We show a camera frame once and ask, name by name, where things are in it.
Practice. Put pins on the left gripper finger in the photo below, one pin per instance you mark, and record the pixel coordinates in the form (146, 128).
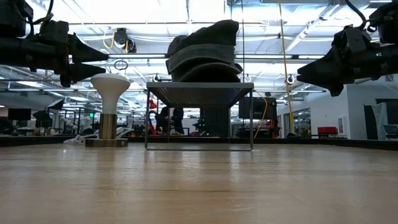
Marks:
(84, 51)
(77, 73)

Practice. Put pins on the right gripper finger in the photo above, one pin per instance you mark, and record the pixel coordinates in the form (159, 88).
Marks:
(326, 84)
(323, 63)

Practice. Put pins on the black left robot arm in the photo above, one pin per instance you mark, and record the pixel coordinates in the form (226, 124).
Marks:
(15, 53)

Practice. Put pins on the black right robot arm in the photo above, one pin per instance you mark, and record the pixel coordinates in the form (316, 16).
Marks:
(391, 59)

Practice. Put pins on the red storage bin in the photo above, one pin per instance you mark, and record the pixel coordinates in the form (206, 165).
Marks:
(327, 130)

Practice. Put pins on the long ceiling light bar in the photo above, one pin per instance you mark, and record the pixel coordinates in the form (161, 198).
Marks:
(140, 56)

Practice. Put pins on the black computer monitor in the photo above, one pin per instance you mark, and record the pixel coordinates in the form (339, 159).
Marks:
(19, 114)

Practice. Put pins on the white plastic object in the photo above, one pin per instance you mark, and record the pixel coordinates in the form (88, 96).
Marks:
(77, 139)

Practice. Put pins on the red hanging object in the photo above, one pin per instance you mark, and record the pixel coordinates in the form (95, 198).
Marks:
(153, 104)

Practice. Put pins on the person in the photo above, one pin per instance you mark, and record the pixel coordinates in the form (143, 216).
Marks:
(178, 121)
(164, 121)

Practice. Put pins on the black cabinet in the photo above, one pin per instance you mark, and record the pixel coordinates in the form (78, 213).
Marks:
(214, 123)

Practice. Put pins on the grey perforated metal shelf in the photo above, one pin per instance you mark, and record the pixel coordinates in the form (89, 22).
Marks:
(199, 85)

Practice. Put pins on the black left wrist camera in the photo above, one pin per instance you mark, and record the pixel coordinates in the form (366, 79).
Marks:
(54, 31)

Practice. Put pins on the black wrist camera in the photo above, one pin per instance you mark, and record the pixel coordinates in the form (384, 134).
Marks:
(354, 37)
(54, 31)

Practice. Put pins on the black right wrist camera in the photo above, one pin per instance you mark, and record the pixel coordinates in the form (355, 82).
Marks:
(354, 37)

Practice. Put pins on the framed wall picture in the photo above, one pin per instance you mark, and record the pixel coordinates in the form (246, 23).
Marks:
(340, 125)

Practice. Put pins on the black wall screen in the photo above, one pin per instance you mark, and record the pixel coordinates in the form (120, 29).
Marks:
(258, 108)

